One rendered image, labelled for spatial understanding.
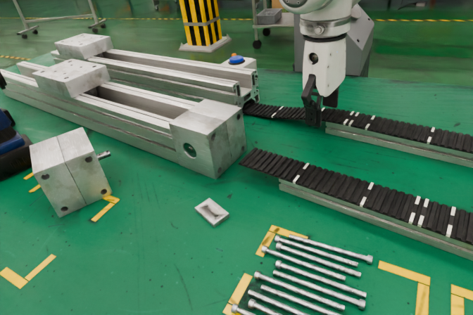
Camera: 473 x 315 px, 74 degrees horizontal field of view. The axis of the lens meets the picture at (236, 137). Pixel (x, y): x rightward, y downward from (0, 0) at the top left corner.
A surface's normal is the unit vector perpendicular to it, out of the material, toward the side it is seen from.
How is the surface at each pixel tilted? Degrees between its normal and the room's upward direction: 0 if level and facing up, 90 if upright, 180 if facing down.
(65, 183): 90
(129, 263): 0
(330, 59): 87
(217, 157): 90
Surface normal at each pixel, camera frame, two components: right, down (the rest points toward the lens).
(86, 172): 0.54, 0.40
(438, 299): -0.11, -0.84
